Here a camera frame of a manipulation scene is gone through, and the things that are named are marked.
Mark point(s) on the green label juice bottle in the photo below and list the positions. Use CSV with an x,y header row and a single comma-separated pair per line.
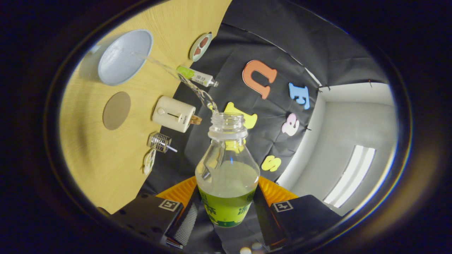
x,y
227,210

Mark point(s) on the cream toaster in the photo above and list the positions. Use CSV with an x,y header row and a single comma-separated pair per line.
x,y
173,114

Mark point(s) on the striped straw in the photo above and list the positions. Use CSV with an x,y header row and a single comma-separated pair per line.
x,y
173,149

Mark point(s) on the black backdrop cloth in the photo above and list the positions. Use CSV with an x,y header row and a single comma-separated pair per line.
x,y
300,42

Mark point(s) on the pale green plate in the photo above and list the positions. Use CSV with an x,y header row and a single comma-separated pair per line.
x,y
202,50

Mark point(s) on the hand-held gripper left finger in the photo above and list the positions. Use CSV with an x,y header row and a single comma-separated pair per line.
x,y
189,218

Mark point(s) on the round brown coaster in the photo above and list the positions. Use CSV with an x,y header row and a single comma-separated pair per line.
x,y
116,111

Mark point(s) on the brown toast slice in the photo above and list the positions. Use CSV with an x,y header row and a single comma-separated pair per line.
x,y
196,120

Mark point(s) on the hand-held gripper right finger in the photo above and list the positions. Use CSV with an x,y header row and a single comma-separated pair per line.
x,y
263,218

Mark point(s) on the white divided tray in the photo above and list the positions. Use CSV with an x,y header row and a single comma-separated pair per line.
x,y
149,162

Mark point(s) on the brown food piece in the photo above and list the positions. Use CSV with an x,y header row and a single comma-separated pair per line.
x,y
203,42
197,51

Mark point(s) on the pale blue cup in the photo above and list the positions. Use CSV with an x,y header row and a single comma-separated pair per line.
x,y
123,58

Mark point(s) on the wooden table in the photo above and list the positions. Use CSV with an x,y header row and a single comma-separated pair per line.
x,y
99,165

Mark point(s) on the tall white label bottle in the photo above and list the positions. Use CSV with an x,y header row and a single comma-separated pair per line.
x,y
197,76

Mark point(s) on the ceiling light panel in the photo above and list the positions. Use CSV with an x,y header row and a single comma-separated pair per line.
x,y
349,176

